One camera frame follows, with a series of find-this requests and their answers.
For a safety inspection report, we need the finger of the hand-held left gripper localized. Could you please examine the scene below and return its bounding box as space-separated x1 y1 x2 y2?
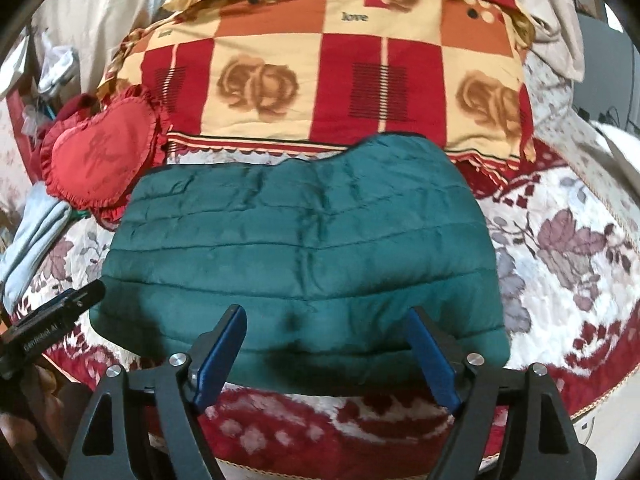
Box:
47 279 107 321

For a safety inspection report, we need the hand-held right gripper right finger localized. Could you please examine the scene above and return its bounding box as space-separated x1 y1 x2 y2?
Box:
405 306 596 480

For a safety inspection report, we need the light blue cloth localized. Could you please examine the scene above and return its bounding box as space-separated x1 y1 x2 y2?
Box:
0 195 76 306

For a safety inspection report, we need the white hanging cloth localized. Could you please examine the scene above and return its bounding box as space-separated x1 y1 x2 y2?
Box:
30 0 176 96

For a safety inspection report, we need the green quilted jacket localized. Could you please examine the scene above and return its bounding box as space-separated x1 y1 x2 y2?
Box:
89 132 511 396

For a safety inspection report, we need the beige cloth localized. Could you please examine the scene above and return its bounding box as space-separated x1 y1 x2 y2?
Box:
520 0 586 81

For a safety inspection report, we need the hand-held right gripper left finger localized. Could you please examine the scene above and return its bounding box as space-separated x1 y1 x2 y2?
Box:
65 304 248 480

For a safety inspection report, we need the red cream rose-print blanket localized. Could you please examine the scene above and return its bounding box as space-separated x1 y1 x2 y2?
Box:
97 0 538 181

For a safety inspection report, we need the red white floral plush blanket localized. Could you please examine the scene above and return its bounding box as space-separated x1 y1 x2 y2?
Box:
10 140 640 466

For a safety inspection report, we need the white rounded object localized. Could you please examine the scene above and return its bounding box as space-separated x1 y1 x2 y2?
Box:
590 120 640 181

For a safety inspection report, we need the red heart-shaped ruffled pillow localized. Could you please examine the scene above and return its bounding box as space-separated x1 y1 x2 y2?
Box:
40 85 173 231

